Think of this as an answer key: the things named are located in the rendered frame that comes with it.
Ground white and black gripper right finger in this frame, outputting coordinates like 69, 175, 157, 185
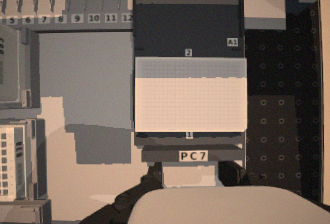
218, 161, 330, 213

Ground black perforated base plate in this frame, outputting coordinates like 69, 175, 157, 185
244, 0, 324, 203

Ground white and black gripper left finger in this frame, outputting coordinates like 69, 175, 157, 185
79, 162, 165, 224

